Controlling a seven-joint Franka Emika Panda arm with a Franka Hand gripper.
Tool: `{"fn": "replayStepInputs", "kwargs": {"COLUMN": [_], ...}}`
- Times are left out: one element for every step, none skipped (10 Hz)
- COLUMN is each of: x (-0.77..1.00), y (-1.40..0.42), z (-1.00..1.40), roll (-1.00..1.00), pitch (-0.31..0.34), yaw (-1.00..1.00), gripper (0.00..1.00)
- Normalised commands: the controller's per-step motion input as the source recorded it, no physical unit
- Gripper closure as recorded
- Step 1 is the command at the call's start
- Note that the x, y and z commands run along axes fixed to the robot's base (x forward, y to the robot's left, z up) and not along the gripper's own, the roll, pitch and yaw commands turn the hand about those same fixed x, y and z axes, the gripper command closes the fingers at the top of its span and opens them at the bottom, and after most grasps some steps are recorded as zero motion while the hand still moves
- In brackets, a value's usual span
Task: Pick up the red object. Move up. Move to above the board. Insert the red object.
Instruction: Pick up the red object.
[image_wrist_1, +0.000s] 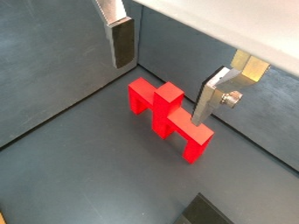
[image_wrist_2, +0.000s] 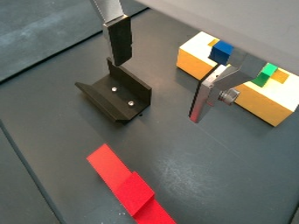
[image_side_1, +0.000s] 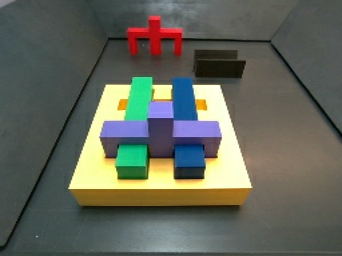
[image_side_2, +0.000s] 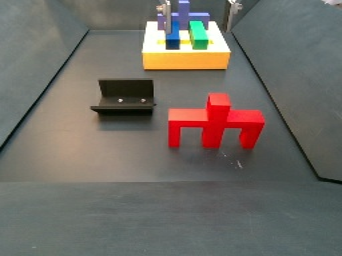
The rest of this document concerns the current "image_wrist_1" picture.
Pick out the black stand block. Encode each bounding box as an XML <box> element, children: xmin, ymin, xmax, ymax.
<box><xmin>173</xmin><ymin>192</ymin><xmax>234</xmax><ymax>224</ymax></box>

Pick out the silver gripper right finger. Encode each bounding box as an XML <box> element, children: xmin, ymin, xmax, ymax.
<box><xmin>190</xmin><ymin>50</ymin><xmax>269</xmax><ymax>126</ymax></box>

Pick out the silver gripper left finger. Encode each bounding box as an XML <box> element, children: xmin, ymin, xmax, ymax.
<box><xmin>92</xmin><ymin>0</ymin><xmax>134</xmax><ymax>68</ymax></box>

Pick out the red cross-shaped block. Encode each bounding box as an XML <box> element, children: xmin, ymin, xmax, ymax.
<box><xmin>128</xmin><ymin>78</ymin><xmax>213</xmax><ymax>164</ymax></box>

